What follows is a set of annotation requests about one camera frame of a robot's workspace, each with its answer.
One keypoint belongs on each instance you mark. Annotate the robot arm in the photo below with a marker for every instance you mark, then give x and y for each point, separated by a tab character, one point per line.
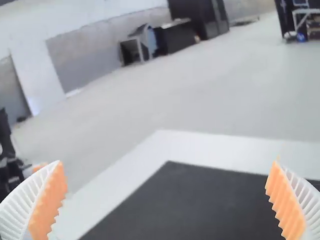
5	132

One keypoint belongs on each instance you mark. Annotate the tall black cabinet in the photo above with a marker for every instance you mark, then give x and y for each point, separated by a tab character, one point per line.
210	17

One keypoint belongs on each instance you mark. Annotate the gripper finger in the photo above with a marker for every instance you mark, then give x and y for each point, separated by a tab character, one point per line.
295	207

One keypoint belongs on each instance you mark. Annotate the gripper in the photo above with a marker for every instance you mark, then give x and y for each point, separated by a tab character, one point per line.
11	172

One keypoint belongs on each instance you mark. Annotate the low black cabinet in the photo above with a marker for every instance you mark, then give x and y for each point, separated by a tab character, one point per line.
175	37

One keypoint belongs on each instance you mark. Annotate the black mat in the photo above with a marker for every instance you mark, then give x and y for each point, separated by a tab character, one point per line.
187	202

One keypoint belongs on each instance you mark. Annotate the grey open stand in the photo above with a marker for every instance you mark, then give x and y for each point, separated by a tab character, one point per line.
135	47

